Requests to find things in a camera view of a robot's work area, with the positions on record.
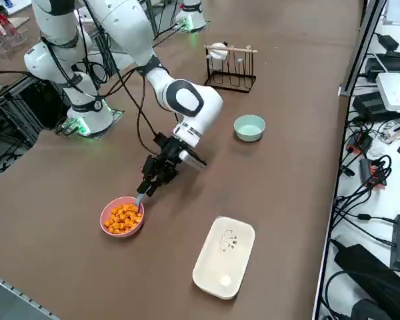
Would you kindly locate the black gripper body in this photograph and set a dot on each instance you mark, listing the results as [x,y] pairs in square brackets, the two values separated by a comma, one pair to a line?
[170,148]

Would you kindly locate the blue spoon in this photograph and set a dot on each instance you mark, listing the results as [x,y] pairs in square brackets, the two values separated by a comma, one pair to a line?
[140,204]

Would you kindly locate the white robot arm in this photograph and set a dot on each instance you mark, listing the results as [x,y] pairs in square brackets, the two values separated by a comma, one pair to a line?
[133,30]
[191,16]

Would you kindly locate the orange popcorn heap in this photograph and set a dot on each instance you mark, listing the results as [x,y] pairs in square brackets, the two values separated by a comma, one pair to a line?
[121,218]

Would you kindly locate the pink bowl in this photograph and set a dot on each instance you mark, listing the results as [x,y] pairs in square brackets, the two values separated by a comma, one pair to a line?
[120,233]

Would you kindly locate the green bowl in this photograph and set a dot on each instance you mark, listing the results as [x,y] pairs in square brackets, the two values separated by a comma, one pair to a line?
[250,128]

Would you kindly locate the cream rectangular tray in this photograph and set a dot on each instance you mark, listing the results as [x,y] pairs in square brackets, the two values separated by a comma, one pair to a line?
[225,256]

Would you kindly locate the white cup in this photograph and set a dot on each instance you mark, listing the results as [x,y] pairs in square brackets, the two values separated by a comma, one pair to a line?
[217,50]

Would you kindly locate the orange black device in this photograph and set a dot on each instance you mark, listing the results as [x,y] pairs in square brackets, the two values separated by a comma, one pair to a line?
[358,143]

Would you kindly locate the clear acrylic stand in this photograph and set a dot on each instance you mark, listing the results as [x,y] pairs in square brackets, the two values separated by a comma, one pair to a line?
[3,36]

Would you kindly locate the white router box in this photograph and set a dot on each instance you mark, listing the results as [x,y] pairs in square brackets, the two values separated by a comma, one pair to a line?
[395,91]

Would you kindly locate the flat black box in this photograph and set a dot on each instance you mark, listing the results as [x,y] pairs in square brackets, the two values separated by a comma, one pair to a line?
[390,65]

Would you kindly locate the small black power adapter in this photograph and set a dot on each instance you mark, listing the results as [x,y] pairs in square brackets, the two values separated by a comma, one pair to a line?
[388,41]

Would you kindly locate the black metal frame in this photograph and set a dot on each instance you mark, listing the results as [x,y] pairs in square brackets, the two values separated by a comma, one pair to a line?
[43,106]

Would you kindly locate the white mast bracket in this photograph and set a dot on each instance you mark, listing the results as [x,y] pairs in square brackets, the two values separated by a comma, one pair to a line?
[346,90]

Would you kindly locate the camera mast post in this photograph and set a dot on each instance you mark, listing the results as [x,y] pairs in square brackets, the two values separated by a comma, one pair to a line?
[366,43]

